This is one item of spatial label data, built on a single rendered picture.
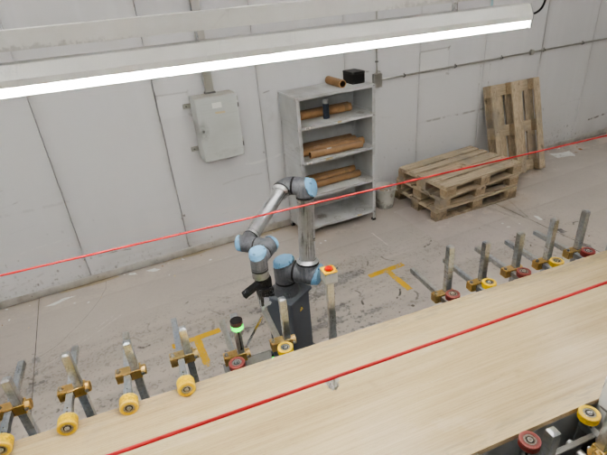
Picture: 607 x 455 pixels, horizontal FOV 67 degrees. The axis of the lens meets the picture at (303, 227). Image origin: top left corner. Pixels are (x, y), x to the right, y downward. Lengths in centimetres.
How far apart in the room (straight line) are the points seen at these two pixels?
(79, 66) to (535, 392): 208
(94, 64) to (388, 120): 453
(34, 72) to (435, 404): 186
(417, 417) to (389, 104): 413
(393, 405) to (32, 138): 364
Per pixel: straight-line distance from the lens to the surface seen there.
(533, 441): 211
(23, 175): 466
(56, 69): 143
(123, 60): 142
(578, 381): 240
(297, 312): 324
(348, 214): 523
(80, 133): 454
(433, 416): 209
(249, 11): 148
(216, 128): 446
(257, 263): 231
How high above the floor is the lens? 251
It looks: 28 degrees down
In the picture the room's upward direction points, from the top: 5 degrees counter-clockwise
